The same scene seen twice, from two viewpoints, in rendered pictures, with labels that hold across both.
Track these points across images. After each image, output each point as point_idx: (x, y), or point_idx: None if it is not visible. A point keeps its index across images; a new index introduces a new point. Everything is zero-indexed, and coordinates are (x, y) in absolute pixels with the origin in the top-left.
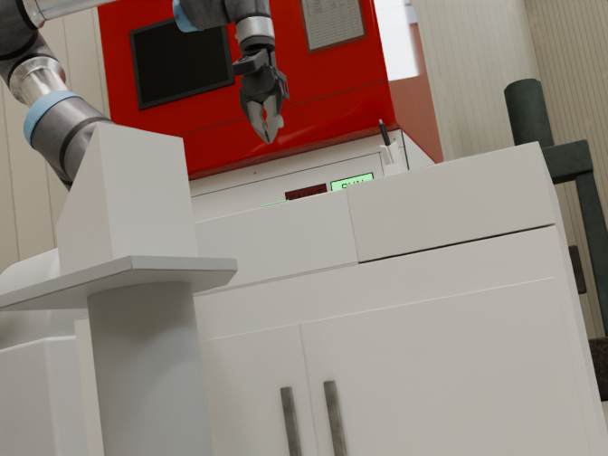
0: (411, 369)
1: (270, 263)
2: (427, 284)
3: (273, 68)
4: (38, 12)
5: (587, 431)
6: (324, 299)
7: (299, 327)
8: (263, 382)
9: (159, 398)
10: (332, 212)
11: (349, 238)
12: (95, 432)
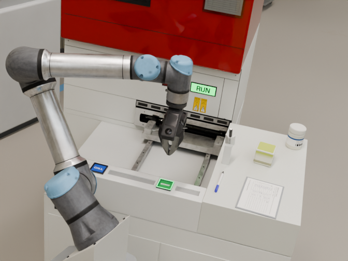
0: None
1: (154, 215)
2: (225, 253)
3: (182, 119)
4: (50, 76)
5: None
6: (175, 238)
7: (159, 244)
8: (136, 256)
9: None
10: (191, 208)
11: (196, 222)
12: (49, 240)
